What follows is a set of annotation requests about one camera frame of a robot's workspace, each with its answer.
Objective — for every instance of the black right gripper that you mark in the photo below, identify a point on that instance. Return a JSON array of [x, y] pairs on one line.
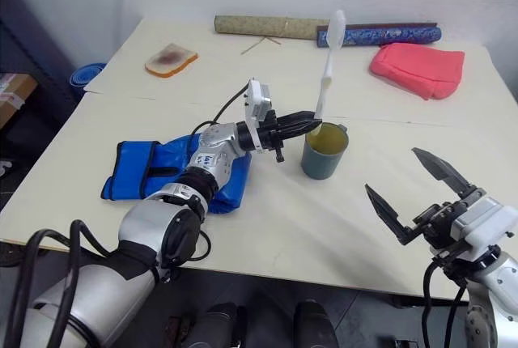
[[439, 222]]

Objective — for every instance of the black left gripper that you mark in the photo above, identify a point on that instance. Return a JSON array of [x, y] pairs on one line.
[[270, 134]]

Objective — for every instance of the white toothbrush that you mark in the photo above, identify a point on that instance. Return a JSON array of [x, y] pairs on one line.
[[328, 60]]

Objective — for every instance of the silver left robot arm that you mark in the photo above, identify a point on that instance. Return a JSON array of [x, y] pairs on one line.
[[158, 218]]

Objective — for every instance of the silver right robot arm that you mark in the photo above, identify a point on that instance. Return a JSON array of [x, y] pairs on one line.
[[499, 299]]

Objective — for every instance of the grey mug with yellow inside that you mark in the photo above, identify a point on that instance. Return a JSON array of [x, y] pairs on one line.
[[319, 159]]

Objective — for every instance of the thin wooden stick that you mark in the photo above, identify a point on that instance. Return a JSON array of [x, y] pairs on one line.
[[272, 41], [253, 47]]

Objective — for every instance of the beige rolled mat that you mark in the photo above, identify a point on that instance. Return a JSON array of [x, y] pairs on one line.
[[267, 26]]

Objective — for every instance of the blue patterned rolled mat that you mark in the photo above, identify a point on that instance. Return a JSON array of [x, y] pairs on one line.
[[388, 36]]

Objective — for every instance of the pink zipper pouch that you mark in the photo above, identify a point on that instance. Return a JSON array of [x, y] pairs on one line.
[[417, 66]]

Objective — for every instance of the dark red rolled mat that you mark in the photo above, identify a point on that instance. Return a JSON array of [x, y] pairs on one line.
[[404, 24]]

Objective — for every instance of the slice of toast bread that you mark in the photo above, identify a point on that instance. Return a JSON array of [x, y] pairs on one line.
[[170, 60]]

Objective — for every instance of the dark rounded shape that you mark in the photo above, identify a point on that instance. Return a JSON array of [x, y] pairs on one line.
[[315, 323], [220, 323]]

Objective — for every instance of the blue fabric pouch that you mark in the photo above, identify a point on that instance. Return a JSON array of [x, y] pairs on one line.
[[137, 170]]

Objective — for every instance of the blue tape roll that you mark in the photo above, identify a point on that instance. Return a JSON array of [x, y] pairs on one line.
[[83, 75]]

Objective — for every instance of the brown cardboard box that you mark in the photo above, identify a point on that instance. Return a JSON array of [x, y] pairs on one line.
[[14, 93]]

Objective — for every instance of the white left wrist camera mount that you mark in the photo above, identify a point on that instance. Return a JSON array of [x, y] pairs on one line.
[[256, 99]]

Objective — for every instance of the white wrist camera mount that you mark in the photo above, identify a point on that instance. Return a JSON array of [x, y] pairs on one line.
[[256, 99], [487, 220]]

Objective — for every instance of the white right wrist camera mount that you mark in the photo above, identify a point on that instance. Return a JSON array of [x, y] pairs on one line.
[[487, 220]]

